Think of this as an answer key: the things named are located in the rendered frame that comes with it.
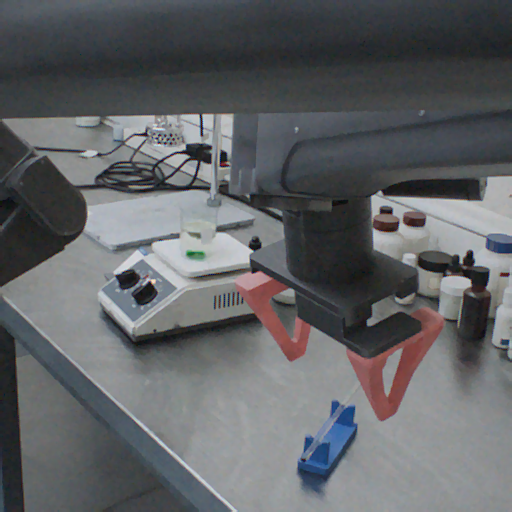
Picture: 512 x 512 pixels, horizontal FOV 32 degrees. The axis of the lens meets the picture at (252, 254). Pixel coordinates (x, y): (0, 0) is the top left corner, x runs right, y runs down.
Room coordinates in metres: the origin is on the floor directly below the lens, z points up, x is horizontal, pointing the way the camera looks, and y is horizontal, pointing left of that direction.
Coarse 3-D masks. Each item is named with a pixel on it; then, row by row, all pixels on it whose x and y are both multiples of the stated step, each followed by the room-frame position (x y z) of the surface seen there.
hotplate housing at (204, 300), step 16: (160, 272) 1.11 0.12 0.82; (176, 272) 1.10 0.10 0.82; (224, 272) 1.11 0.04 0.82; (240, 272) 1.12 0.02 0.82; (192, 288) 1.06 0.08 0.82; (208, 288) 1.07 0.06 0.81; (224, 288) 1.08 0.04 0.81; (112, 304) 1.09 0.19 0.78; (160, 304) 1.04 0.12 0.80; (176, 304) 1.05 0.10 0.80; (192, 304) 1.06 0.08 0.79; (208, 304) 1.07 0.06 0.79; (224, 304) 1.09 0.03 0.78; (240, 304) 1.10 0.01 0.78; (128, 320) 1.04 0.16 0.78; (144, 320) 1.03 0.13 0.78; (160, 320) 1.04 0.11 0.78; (176, 320) 1.05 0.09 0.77; (192, 320) 1.06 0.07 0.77; (208, 320) 1.07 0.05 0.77; (224, 320) 1.09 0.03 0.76; (240, 320) 1.10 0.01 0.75; (144, 336) 1.03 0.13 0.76; (160, 336) 1.04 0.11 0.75
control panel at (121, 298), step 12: (144, 264) 1.14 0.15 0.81; (156, 276) 1.10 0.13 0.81; (108, 288) 1.12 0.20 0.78; (120, 288) 1.11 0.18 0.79; (132, 288) 1.10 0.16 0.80; (156, 288) 1.08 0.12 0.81; (168, 288) 1.07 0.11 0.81; (120, 300) 1.08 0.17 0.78; (132, 300) 1.07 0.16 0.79; (156, 300) 1.05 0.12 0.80; (132, 312) 1.05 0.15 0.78; (144, 312) 1.04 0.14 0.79
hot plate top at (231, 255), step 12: (216, 240) 1.19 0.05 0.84; (228, 240) 1.19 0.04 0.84; (156, 252) 1.14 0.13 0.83; (168, 252) 1.13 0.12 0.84; (216, 252) 1.14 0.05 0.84; (228, 252) 1.14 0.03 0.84; (240, 252) 1.14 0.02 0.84; (252, 252) 1.15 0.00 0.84; (180, 264) 1.09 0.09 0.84; (192, 264) 1.09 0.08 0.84; (204, 264) 1.09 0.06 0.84; (216, 264) 1.09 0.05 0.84; (228, 264) 1.10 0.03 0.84; (240, 264) 1.10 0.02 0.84; (192, 276) 1.07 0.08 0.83
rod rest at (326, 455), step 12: (336, 408) 0.84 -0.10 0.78; (348, 408) 0.84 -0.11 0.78; (336, 420) 0.84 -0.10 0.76; (348, 420) 0.84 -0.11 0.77; (336, 432) 0.82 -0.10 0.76; (348, 432) 0.82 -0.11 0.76; (324, 444) 0.76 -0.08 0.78; (336, 444) 0.80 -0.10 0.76; (348, 444) 0.81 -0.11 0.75; (300, 456) 0.77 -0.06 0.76; (312, 456) 0.77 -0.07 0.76; (324, 456) 0.76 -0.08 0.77; (336, 456) 0.78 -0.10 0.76; (300, 468) 0.76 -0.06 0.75; (312, 468) 0.76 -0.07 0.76; (324, 468) 0.75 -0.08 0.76
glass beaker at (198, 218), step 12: (180, 204) 1.13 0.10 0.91; (192, 204) 1.15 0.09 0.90; (204, 204) 1.15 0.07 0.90; (216, 204) 1.14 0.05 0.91; (180, 216) 1.12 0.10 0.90; (192, 216) 1.10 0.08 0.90; (204, 216) 1.10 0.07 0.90; (216, 216) 1.12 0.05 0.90; (180, 228) 1.12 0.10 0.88; (192, 228) 1.10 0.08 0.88; (204, 228) 1.10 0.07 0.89; (216, 228) 1.12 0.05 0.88; (180, 240) 1.12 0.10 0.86; (192, 240) 1.10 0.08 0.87; (204, 240) 1.10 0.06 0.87; (180, 252) 1.11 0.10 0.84; (192, 252) 1.10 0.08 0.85; (204, 252) 1.10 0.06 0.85
